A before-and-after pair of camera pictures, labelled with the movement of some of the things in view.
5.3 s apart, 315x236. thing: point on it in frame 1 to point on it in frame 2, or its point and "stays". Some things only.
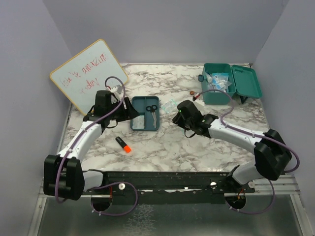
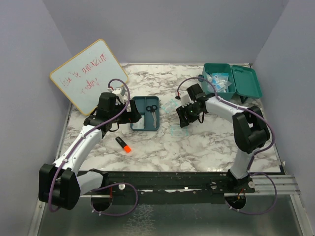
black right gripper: x=177 y=119 to x=181 y=112
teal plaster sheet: x=138 y=122 stays
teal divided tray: x=148 y=108 stays
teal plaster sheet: x=169 y=106 stays
